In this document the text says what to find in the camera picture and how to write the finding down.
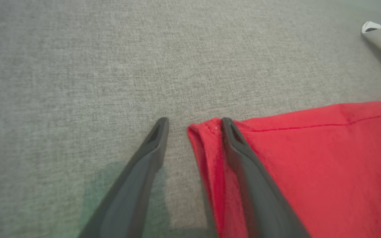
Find red jersey shirt white sleeves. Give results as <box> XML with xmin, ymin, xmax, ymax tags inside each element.
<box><xmin>187</xmin><ymin>21</ymin><xmax>381</xmax><ymax>238</ymax></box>

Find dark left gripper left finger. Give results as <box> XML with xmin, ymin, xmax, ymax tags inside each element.
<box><xmin>78</xmin><ymin>117</ymin><xmax>170</xmax><ymax>238</ymax></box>

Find grey fabric sofa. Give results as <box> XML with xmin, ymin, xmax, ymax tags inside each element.
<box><xmin>0</xmin><ymin>0</ymin><xmax>381</xmax><ymax>238</ymax></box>

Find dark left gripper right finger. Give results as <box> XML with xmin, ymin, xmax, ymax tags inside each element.
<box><xmin>222</xmin><ymin>117</ymin><xmax>312</xmax><ymax>238</ymax></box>

